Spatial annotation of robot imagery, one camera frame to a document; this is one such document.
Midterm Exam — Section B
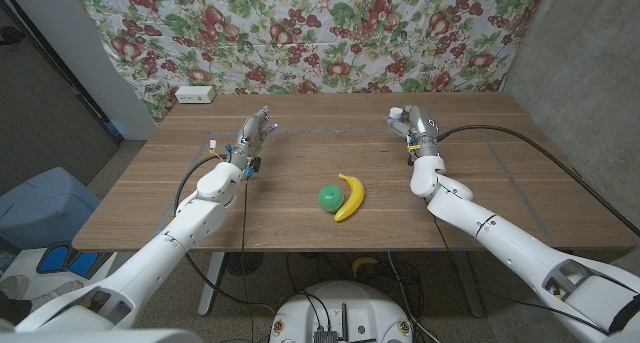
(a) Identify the grey table leg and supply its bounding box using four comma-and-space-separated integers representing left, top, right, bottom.
452, 250, 485, 318

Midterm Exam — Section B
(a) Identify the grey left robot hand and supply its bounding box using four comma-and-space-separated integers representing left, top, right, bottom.
228, 105, 279, 178

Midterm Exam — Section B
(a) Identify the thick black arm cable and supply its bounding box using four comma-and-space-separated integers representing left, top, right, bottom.
171, 155, 276, 317
437, 124, 640, 238

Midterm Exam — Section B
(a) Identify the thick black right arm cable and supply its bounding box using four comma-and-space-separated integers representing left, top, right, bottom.
437, 124, 640, 238

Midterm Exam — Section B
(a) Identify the green toy ball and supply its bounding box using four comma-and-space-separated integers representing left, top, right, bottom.
318, 183, 346, 214

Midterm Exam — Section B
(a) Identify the white robot torso base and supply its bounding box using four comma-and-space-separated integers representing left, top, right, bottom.
268, 280, 415, 343

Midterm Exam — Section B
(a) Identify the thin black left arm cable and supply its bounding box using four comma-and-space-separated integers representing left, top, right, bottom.
240, 176, 255, 343

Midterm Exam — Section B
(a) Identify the yellow banana toy on floor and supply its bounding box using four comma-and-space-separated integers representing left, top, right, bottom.
351, 256, 380, 278

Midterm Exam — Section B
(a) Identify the blue plastic bin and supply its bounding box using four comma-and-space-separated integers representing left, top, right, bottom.
0, 166, 102, 250

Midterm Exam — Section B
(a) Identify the white table leg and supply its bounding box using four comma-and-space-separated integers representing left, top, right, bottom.
197, 251, 226, 318

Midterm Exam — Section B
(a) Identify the dark brown door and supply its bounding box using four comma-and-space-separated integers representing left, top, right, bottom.
0, 0, 124, 197

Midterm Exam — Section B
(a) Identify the grey floor cable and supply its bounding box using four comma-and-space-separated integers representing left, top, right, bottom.
387, 250, 442, 343

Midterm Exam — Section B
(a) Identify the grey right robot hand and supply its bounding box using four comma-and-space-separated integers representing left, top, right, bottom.
397, 104, 442, 160

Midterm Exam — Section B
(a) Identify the floral fruit print backdrop cloth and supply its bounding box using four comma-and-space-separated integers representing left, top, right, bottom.
69, 0, 549, 124

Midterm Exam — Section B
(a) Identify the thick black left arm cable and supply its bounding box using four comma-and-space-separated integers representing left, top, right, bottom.
171, 155, 276, 317

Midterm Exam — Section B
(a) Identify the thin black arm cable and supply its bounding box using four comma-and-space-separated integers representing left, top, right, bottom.
423, 197, 609, 335
240, 176, 255, 343

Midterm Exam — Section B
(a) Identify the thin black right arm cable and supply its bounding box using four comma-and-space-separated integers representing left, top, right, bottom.
423, 197, 609, 335

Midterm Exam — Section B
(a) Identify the white shoe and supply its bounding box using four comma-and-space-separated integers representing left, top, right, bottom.
0, 274, 31, 302
29, 279, 85, 309

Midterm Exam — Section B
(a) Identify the round black floor fan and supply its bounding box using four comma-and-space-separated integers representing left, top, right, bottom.
223, 251, 265, 277

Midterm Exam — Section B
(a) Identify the white power strip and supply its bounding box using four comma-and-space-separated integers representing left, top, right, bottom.
174, 85, 217, 105

